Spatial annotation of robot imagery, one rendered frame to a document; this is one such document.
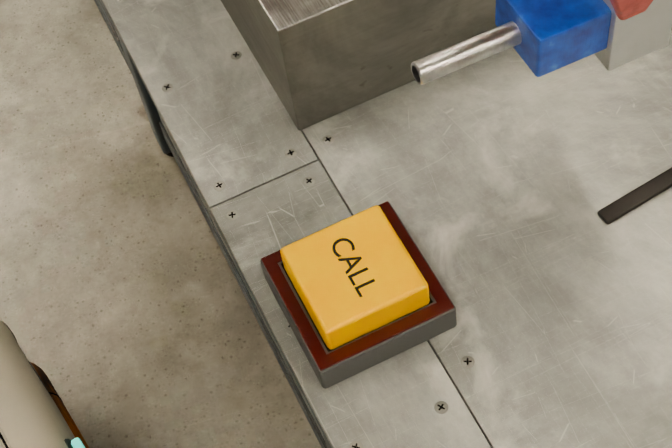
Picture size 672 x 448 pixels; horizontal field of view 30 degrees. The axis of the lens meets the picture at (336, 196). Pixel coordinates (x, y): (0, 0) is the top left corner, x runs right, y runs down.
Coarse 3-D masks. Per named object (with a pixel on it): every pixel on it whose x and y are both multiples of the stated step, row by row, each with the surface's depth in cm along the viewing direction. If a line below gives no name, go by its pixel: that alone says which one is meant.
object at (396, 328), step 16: (384, 208) 70; (400, 224) 69; (272, 256) 69; (416, 256) 68; (272, 272) 68; (432, 272) 67; (288, 288) 67; (432, 288) 66; (288, 304) 67; (448, 304) 66; (304, 320) 66; (400, 320) 66; (416, 320) 65; (304, 336) 66; (368, 336) 65; (384, 336) 65; (320, 352) 65; (336, 352) 65; (352, 352) 65; (320, 368) 64
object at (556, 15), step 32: (512, 0) 61; (544, 0) 61; (576, 0) 61; (608, 0) 60; (512, 32) 61; (544, 32) 60; (576, 32) 60; (608, 32) 61; (640, 32) 62; (416, 64) 60; (448, 64) 60; (544, 64) 61; (608, 64) 63
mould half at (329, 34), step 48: (240, 0) 76; (288, 0) 70; (336, 0) 70; (384, 0) 71; (432, 0) 73; (480, 0) 75; (288, 48) 70; (336, 48) 72; (384, 48) 74; (432, 48) 76; (288, 96) 74; (336, 96) 75
